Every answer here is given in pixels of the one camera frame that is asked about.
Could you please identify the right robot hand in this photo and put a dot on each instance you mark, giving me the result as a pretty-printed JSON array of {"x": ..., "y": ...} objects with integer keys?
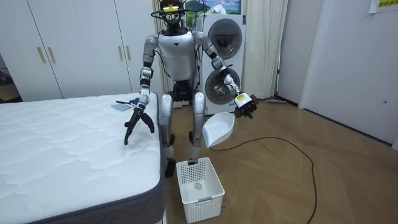
[{"x": 136, "y": 119}]

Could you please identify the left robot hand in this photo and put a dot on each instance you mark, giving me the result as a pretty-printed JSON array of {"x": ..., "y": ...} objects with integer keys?
[{"x": 244, "y": 101}]

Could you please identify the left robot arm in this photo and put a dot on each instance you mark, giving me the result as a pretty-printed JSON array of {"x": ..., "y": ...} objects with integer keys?
[{"x": 214, "y": 57}]

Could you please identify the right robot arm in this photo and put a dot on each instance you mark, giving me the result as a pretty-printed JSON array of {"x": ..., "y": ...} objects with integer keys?
[{"x": 146, "y": 74}]

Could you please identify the robot legs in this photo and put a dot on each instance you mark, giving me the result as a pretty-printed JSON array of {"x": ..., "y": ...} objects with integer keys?
[{"x": 199, "y": 112}]

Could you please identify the white stacked washing machines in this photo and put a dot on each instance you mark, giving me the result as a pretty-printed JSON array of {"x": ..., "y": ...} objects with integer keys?
[{"x": 227, "y": 37}]

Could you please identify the robot body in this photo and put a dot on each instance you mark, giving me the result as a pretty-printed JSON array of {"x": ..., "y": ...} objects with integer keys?
[{"x": 177, "y": 56}]

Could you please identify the grey bed with white mattress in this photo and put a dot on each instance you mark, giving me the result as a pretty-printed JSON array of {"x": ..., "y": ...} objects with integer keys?
[{"x": 62, "y": 149}]

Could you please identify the small crumpled clear wrapper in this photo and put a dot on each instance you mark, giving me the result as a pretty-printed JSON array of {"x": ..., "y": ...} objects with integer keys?
[{"x": 198, "y": 186}]

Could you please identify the white perforated plastic basket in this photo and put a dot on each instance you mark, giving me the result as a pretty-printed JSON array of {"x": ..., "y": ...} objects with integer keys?
[{"x": 199, "y": 199}]

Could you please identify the white door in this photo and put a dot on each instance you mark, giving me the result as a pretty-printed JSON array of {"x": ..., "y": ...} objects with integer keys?
[{"x": 351, "y": 68}]

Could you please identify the landscape wall poster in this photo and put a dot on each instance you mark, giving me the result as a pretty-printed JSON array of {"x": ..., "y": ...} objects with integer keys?
[{"x": 224, "y": 7}]

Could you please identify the white paper wall sign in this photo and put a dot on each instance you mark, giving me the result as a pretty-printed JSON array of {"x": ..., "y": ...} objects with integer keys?
[{"x": 384, "y": 5}]

